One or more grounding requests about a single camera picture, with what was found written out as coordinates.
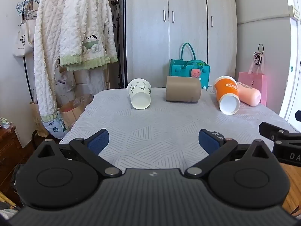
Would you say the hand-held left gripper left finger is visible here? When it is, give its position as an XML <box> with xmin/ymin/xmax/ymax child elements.
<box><xmin>35</xmin><ymin>129</ymin><xmax>123</xmax><ymax>178</ymax></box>

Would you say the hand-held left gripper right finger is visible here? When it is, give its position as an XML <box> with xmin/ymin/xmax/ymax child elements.
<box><xmin>184</xmin><ymin>129</ymin><xmax>271</xmax><ymax>179</ymax></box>

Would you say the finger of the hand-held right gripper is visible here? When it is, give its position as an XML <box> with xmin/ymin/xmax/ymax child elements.
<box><xmin>259</xmin><ymin>122</ymin><xmax>301</xmax><ymax>144</ymax></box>

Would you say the pink cup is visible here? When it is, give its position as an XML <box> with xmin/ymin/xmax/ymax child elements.
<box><xmin>236</xmin><ymin>82</ymin><xmax>261</xmax><ymax>107</ymax></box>

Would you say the orange paper cup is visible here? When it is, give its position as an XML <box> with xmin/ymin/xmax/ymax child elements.
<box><xmin>213</xmin><ymin>76</ymin><xmax>240</xmax><ymax>115</ymax></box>

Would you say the brown paper cup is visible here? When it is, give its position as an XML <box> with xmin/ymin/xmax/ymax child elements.
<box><xmin>166</xmin><ymin>76</ymin><xmax>202</xmax><ymax>103</ymax></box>

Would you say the white cup with green print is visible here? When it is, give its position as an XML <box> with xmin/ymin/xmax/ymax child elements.
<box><xmin>127</xmin><ymin>78</ymin><xmax>152</xmax><ymax>110</ymax></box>

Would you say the brown paper bag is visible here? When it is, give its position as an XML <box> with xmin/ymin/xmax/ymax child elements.
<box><xmin>60</xmin><ymin>94</ymin><xmax>94</xmax><ymax>130</ymax></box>
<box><xmin>29</xmin><ymin>100</ymin><xmax>50</xmax><ymax>137</ymax></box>

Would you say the white printed plastic pack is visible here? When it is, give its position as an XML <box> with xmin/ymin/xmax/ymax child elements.
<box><xmin>42</xmin><ymin>111</ymin><xmax>71</xmax><ymax>139</ymax></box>

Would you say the pink paper gift bag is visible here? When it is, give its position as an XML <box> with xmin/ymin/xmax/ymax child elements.
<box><xmin>238</xmin><ymin>52</ymin><xmax>268</xmax><ymax>106</ymax></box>

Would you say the grey patterned tablecloth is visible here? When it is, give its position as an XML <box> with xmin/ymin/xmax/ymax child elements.
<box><xmin>59</xmin><ymin>88</ymin><xmax>297</xmax><ymax>173</ymax></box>

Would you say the pink felt fruit charm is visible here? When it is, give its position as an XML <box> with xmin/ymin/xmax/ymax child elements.
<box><xmin>190</xmin><ymin>68</ymin><xmax>203</xmax><ymax>79</ymax></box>

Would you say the white printed tote bag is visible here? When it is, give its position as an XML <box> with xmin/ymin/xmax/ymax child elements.
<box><xmin>55</xmin><ymin>67</ymin><xmax>76</xmax><ymax>93</ymax></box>

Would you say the white door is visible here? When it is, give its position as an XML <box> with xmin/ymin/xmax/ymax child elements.
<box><xmin>280</xmin><ymin>0</ymin><xmax>301</xmax><ymax>132</ymax></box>

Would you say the teal felt handbag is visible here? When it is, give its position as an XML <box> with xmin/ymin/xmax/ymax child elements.
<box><xmin>170</xmin><ymin>43</ymin><xmax>210</xmax><ymax>88</ymax></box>

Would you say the brown wooden cabinet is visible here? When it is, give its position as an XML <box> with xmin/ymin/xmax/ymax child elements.
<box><xmin>0</xmin><ymin>125</ymin><xmax>36</xmax><ymax>205</ymax></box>

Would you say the small green white packet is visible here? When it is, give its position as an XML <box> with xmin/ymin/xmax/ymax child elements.
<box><xmin>0</xmin><ymin>117</ymin><xmax>13</xmax><ymax>129</ymax></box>

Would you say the black clothes rack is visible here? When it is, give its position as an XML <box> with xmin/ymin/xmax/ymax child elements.
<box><xmin>17</xmin><ymin>0</ymin><xmax>71</xmax><ymax>151</ymax></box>

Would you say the long white fleece robe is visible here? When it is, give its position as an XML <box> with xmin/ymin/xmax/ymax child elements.
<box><xmin>33</xmin><ymin>0</ymin><xmax>71</xmax><ymax>126</ymax></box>

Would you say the striped cloth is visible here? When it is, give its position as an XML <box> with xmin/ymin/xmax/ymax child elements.
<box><xmin>0</xmin><ymin>191</ymin><xmax>23</xmax><ymax>220</ymax></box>

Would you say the white fleece jacket green trim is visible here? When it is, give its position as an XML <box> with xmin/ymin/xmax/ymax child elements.
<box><xmin>59</xmin><ymin>0</ymin><xmax>118</xmax><ymax>71</ymax></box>

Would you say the grey wardrobe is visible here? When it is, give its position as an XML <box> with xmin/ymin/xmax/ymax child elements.
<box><xmin>123</xmin><ymin>0</ymin><xmax>238</xmax><ymax>90</ymax></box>

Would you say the canvas tote bag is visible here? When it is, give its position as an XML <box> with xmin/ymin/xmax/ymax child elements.
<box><xmin>13</xmin><ymin>0</ymin><xmax>38</xmax><ymax>57</ymax></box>

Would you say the beige wall switch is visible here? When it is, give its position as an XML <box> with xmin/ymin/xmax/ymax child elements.
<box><xmin>289</xmin><ymin>5</ymin><xmax>300</xmax><ymax>20</ymax></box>

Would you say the bunch of wire hangers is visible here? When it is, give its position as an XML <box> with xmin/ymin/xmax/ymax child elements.
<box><xmin>17</xmin><ymin>0</ymin><xmax>41</xmax><ymax>17</ymax></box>

